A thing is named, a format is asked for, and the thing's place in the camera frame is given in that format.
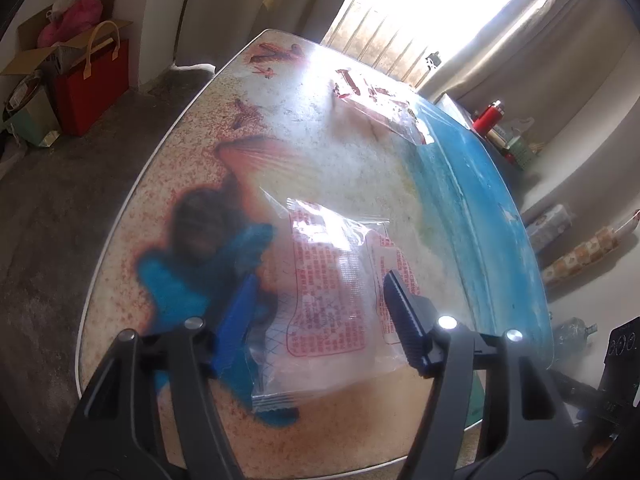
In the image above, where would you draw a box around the clear red-printed plastic bag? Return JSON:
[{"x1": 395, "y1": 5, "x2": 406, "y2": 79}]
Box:
[
  {"x1": 331, "y1": 67, "x2": 435, "y2": 147},
  {"x1": 250, "y1": 197, "x2": 436, "y2": 413}
]

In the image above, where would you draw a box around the large clear water jug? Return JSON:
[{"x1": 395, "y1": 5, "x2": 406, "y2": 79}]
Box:
[{"x1": 552, "y1": 317, "x2": 598, "y2": 361}]

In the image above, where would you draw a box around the pink plush item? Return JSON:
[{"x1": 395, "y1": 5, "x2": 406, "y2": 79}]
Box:
[{"x1": 37, "y1": 0, "x2": 103, "y2": 47}]

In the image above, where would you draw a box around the beige curtain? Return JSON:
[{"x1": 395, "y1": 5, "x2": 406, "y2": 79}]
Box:
[
  {"x1": 145, "y1": 0, "x2": 281, "y2": 66},
  {"x1": 415, "y1": 0, "x2": 640, "y2": 106}
]

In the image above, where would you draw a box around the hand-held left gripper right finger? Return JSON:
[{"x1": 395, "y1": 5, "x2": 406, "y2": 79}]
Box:
[{"x1": 382, "y1": 269, "x2": 576, "y2": 480}]

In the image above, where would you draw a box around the teal paper bag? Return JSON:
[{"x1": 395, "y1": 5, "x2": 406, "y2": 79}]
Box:
[{"x1": 4, "y1": 77, "x2": 62, "y2": 148}]

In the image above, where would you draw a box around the red thermos flask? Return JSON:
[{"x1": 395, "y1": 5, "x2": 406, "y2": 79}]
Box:
[{"x1": 472, "y1": 101, "x2": 503, "y2": 133}]

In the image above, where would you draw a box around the green plastic basket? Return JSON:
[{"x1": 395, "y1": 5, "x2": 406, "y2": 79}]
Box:
[{"x1": 505, "y1": 135, "x2": 536, "y2": 171}]

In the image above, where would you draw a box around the white patterned tissue pack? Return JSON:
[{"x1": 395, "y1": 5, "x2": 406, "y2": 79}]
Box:
[{"x1": 522, "y1": 204, "x2": 573, "y2": 256}]

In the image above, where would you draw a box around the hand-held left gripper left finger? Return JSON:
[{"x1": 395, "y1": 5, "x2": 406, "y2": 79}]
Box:
[{"x1": 57, "y1": 276, "x2": 261, "y2": 480}]

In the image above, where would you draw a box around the red gift bag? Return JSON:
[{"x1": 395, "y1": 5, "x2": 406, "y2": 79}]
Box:
[{"x1": 54, "y1": 20, "x2": 132, "y2": 137}]

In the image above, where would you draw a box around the white plastic bag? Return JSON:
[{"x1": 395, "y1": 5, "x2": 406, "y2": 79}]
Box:
[{"x1": 505, "y1": 117, "x2": 536, "y2": 141}]

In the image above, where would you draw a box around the brown cardboard box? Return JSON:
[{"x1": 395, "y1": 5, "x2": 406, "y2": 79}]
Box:
[{"x1": 0, "y1": 0, "x2": 121, "y2": 78}]

